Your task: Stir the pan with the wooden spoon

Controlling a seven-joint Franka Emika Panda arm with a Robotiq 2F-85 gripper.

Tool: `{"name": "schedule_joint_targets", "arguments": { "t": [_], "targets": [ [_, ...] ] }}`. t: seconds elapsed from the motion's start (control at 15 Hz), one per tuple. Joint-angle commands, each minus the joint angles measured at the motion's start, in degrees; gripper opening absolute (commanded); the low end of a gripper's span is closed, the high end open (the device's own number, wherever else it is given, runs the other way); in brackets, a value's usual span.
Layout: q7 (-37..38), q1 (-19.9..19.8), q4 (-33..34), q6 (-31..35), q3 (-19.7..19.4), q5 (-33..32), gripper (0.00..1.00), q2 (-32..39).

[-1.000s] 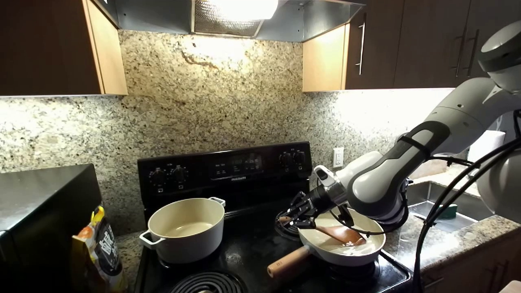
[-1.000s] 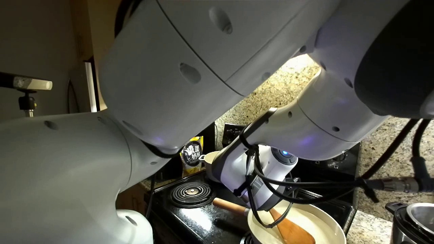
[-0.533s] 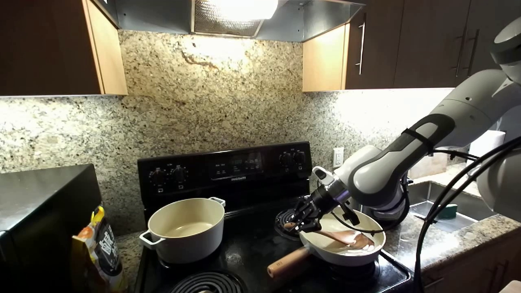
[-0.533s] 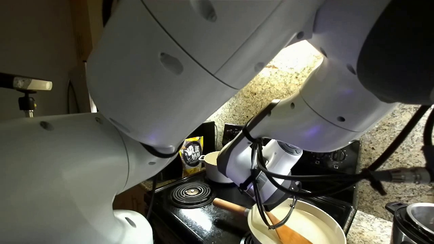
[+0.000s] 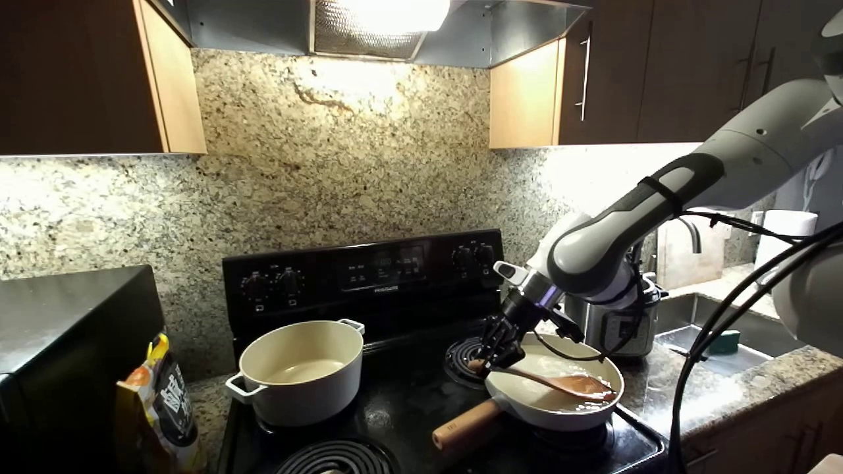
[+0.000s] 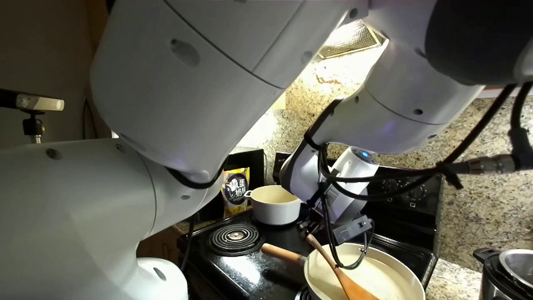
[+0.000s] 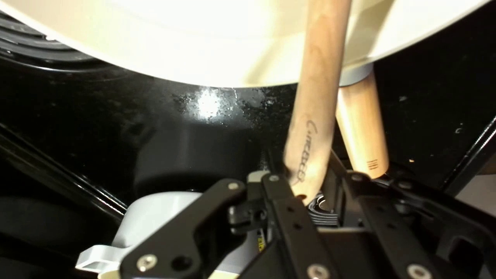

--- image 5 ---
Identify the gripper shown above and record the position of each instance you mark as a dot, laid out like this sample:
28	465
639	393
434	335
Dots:
520	307

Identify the wooden spoon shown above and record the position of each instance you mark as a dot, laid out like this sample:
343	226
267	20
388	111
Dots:
566	383

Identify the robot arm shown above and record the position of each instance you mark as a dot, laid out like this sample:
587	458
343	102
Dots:
737	158

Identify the coil burner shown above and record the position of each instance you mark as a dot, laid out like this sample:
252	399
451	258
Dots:
336	459
461	359

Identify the stove knob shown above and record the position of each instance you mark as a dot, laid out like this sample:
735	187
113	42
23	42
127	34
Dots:
463	257
486	255
255	288
290	283

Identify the black stove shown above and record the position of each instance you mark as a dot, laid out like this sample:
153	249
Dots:
408	408

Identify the silver pressure cooker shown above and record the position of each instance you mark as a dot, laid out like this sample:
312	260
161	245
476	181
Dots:
625	329

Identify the white cutting board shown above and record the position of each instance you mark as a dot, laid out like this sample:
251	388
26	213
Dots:
685	266

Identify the tap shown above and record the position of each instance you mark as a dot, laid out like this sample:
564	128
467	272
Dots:
693	232

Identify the green sponge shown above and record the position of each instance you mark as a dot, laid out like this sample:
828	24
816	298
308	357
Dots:
726	342

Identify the steel sink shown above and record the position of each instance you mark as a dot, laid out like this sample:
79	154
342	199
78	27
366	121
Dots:
757	329

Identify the wooden base cabinet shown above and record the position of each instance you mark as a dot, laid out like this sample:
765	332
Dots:
784	428

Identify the paper towel roll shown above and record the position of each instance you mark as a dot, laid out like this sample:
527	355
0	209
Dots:
787	230

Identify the steel range hood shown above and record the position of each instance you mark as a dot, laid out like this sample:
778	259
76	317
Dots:
369	29

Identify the snack bag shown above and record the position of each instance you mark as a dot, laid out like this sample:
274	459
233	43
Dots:
164	415

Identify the black microwave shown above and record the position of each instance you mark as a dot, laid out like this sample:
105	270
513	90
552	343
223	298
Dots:
59	342

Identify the dark wooden wall cabinet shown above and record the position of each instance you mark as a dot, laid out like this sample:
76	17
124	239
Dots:
658	72
85	72

